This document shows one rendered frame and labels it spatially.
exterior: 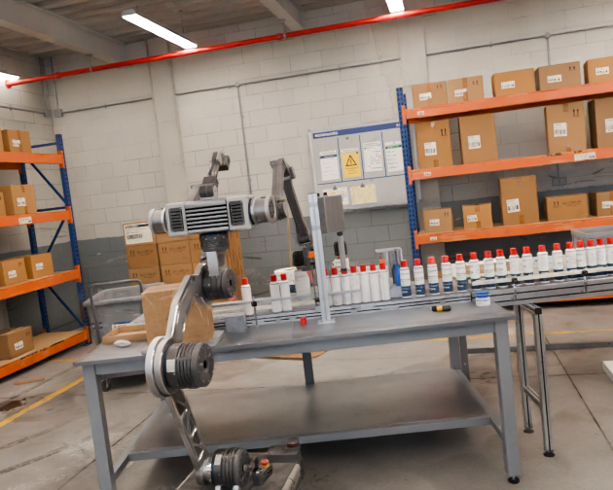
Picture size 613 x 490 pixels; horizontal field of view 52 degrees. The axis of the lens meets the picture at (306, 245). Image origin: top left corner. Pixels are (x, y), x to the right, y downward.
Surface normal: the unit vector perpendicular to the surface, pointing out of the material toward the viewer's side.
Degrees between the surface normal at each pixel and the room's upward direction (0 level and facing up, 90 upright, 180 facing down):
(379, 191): 90
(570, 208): 90
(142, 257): 90
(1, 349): 90
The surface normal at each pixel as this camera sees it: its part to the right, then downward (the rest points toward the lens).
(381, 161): -0.18, 0.07
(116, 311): 0.11, 0.13
